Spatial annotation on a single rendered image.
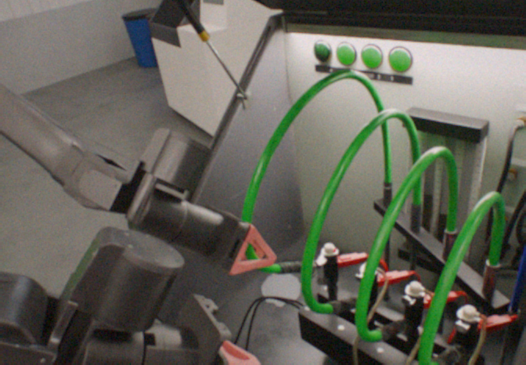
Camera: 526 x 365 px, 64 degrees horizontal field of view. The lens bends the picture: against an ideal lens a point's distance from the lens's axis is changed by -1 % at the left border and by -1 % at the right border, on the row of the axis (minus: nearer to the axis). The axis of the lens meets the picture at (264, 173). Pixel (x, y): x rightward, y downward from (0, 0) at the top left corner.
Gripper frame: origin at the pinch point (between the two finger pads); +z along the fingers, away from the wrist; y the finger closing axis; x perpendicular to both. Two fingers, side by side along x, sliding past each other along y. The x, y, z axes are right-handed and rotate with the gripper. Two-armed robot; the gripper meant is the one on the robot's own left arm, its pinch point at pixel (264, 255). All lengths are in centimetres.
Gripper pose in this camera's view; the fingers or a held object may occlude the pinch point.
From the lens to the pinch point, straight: 61.7
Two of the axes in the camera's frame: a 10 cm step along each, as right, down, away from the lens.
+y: -5.1, -1.6, 8.4
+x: -4.2, 9.0, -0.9
